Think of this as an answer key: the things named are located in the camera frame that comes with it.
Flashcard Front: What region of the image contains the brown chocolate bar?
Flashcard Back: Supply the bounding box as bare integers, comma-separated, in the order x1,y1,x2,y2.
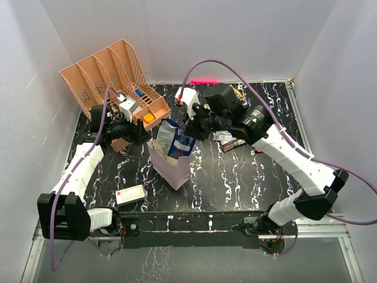
220,138,246,153

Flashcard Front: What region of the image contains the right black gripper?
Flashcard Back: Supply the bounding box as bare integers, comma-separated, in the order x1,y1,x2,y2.
182,103,230,142

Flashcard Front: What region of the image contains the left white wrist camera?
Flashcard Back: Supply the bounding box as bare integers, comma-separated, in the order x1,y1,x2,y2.
118,94,141,122

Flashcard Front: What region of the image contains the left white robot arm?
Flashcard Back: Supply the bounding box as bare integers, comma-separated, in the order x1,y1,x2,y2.
37,105,151,241

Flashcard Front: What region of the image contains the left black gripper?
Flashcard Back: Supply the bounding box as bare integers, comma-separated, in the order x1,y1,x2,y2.
107,111,151,146

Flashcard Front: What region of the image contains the white red card box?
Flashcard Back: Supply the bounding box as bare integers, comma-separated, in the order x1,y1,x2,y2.
115,185,147,206

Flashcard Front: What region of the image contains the yellow m&m packet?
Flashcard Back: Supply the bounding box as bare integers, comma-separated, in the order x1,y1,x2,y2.
230,84,244,104

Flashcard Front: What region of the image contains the blue white snack bag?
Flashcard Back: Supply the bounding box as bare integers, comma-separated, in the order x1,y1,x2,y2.
155,119,196,159

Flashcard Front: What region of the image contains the lilac paper bag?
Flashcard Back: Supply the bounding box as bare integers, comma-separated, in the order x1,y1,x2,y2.
147,140,191,190

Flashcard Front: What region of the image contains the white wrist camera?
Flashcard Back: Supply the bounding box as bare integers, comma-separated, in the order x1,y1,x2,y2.
118,94,141,122
174,87,200,120

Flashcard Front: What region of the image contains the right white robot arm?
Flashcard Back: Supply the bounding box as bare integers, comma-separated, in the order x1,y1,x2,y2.
175,83,349,234

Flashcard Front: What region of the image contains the blue eraser block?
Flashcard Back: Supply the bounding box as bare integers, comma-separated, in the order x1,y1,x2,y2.
135,89,146,99

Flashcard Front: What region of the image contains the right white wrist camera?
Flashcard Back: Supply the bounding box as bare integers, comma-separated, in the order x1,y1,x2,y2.
174,87,200,120

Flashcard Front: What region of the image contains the black front mounting rail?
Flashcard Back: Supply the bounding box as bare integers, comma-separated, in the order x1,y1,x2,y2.
88,209,295,250

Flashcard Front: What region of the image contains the silver foil packet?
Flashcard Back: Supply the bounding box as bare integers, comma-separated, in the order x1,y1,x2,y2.
213,131,234,142

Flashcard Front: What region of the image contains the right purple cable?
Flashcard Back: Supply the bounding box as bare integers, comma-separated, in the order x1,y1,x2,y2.
180,59,377,226

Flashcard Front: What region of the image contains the pink plastic file organizer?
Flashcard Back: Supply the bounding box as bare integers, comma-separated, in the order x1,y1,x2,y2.
59,40,171,130

